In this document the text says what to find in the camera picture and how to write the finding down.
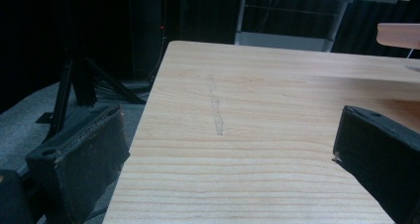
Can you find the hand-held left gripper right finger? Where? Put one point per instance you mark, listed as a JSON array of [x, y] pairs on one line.
[[379, 151]]

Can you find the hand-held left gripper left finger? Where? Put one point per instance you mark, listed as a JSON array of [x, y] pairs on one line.
[[82, 158]]

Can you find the black metal stand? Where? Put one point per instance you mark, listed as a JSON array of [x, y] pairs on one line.
[[62, 96]]

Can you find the light wooden panel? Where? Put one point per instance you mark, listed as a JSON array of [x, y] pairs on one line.
[[399, 35]]

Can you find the white metal frame table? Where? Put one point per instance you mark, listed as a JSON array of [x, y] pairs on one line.
[[280, 40]]

